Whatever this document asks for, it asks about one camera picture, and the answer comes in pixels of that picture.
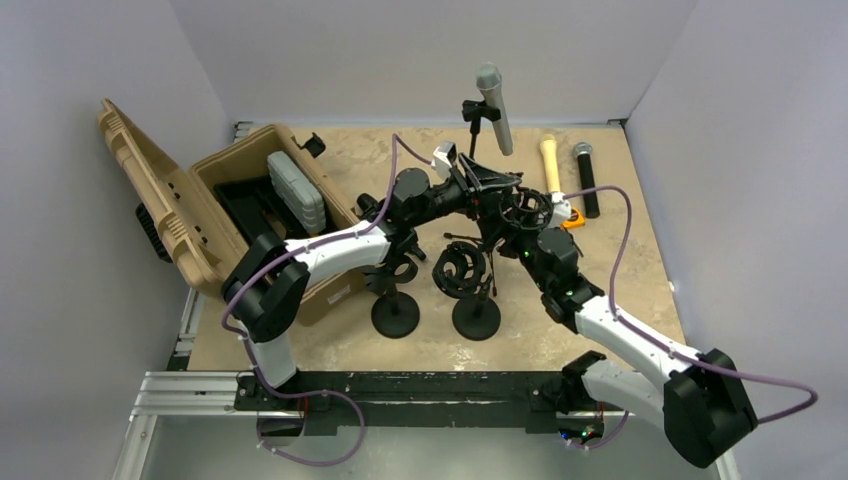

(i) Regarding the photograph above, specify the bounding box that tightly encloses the black tripod shock-mount stand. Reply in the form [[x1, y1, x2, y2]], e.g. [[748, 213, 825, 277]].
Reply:
[[432, 187, 585, 299]]

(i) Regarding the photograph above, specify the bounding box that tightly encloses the grey plastic case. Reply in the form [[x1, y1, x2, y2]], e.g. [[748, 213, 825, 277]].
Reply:
[[267, 151, 326, 235]]

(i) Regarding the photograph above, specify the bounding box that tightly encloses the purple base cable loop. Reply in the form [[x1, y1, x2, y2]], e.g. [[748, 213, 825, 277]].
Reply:
[[255, 389, 367, 469]]

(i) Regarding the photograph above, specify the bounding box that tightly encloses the tall black mic stand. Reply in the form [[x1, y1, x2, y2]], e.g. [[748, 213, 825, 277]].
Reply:
[[461, 100, 501, 158]]

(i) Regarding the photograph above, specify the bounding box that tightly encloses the silver microphone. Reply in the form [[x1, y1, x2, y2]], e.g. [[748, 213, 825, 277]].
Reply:
[[476, 62, 513, 156]]

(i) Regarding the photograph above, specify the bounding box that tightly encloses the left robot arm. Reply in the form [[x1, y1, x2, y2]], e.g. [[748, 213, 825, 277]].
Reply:
[[222, 154, 522, 409]]

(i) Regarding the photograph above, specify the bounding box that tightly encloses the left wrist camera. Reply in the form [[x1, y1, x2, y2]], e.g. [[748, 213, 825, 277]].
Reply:
[[430, 141, 457, 180]]

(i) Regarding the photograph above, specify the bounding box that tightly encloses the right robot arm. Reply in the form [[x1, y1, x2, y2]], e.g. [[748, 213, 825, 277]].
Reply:
[[478, 188, 759, 468]]

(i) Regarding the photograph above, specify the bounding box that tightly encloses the orange tape measure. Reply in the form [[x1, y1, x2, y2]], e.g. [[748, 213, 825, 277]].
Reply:
[[561, 208, 586, 229]]

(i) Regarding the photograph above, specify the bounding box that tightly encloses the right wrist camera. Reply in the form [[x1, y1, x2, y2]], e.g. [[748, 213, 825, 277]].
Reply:
[[548, 191, 572, 228]]

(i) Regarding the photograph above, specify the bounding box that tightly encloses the black aluminium base frame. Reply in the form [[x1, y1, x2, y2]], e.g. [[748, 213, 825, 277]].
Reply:
[[119, 284, 664, 480]]

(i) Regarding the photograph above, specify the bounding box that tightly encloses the black shock-mount round stand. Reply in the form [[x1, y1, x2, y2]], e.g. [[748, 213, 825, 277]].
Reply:
[[431, 240, 501, 341]]

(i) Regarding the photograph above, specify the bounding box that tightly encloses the black mesh-head microphone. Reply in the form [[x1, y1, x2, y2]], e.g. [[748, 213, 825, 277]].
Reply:
[[573, 142, 600, 219]]

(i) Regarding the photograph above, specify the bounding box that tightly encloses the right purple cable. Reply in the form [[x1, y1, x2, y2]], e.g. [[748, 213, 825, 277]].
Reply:
[[563, 184, 820, 425]]

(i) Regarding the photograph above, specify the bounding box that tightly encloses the black toolbox tray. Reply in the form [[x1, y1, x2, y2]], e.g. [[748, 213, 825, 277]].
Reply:
[[213, 176, 302, 246]]

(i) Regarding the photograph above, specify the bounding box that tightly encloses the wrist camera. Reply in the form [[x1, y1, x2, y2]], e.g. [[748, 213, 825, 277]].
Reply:
[[430, 141, 457, 180], [548, 191, 572, 228]]

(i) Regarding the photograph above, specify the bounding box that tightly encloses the black round-base mic stand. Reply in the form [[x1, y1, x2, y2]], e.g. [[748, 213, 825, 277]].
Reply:
[[362, 255, 420, 339]]

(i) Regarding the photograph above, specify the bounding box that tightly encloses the tan plastic toolbox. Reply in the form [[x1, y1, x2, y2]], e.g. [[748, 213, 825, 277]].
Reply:
[[97, 99, 358, 298]]

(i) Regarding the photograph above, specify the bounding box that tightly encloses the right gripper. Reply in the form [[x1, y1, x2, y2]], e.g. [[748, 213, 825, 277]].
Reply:
[[479, 206, 552, 292]]

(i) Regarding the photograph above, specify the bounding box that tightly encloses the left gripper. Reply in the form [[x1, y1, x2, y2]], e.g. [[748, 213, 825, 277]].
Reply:
[[409, 156, 521, 230]]

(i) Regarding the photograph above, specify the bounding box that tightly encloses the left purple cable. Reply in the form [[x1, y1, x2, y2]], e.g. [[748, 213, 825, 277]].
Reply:
[[219, 133, 435, 399]]

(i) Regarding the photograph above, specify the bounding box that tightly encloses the cream condenser microphone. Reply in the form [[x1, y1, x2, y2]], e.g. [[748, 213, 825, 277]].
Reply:
[[539, 134, 561, 192]]

